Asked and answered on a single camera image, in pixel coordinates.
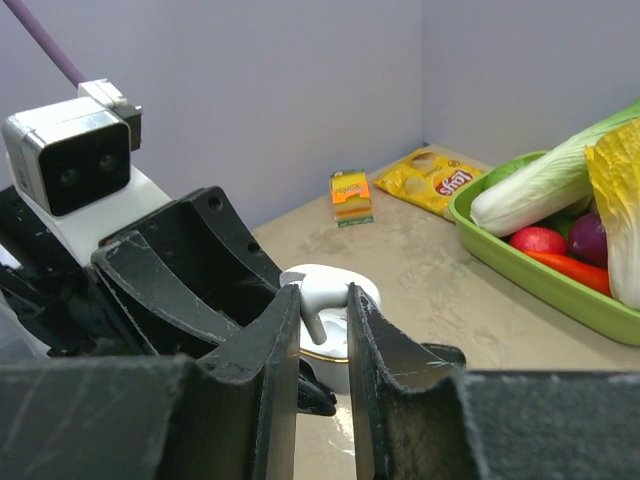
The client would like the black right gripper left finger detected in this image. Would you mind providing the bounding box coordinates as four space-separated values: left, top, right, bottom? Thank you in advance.
1 287 300 479

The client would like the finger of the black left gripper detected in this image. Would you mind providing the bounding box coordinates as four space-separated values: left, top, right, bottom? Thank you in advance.
297 360 337 417
91 186 281 358

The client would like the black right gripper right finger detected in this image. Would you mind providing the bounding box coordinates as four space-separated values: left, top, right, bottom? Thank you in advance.
347 285 639 479

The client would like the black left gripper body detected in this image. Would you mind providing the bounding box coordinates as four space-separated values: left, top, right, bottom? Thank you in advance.
1 186 146 357

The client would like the white earbud charging case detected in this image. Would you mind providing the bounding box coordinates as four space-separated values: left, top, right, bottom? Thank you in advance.
279 264 382 395

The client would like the black earbud charging case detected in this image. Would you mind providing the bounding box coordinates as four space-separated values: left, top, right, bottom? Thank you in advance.
421 343 466 368

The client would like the white earbud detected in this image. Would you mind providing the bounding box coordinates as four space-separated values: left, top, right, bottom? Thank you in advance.
300 274 348 345

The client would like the orange yellow sponge pack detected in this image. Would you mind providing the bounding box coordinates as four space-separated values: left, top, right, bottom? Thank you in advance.
329 169 373 228

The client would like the green plastic basket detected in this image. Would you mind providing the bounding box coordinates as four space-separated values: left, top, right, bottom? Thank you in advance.
449 176 639 347

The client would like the red tomato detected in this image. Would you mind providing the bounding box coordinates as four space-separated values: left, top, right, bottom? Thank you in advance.
509 226 568 255

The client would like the orange carrot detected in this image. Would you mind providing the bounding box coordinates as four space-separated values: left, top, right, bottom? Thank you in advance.
524 251 612 297

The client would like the yellow Lays chips bag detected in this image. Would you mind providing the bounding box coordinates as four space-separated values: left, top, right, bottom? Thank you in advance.
373 147 483 223

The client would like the purple onion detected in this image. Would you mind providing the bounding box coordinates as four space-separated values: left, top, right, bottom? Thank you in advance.
568 213 608 269

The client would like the green white napa cabbage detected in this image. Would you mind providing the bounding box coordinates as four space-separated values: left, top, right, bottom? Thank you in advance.
470 102 639 237

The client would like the yellow white cabbage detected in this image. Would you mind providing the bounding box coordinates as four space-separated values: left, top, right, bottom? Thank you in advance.
585 119 639 309

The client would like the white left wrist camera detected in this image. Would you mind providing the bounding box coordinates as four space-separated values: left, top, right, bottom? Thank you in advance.
2 79 171 266

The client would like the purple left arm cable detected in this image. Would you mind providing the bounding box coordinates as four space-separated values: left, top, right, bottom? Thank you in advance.
3 0 87 89

